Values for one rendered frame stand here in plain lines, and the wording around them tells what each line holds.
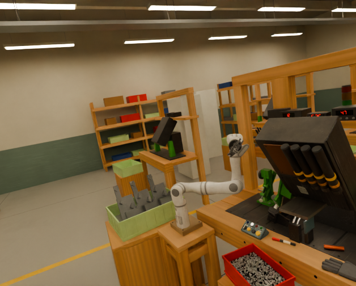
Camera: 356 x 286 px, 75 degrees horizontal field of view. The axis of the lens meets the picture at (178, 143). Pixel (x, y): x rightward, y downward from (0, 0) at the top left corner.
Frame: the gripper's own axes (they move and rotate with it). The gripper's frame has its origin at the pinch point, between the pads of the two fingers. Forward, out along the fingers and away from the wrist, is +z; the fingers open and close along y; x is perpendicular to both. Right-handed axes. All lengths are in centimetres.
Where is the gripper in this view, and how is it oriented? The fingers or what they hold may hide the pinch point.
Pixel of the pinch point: (235, 150)
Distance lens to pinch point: 129.9
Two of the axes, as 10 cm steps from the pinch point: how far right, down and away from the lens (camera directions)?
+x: 8.1, 5.8, -0.5
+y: 5.4, -7.8, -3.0
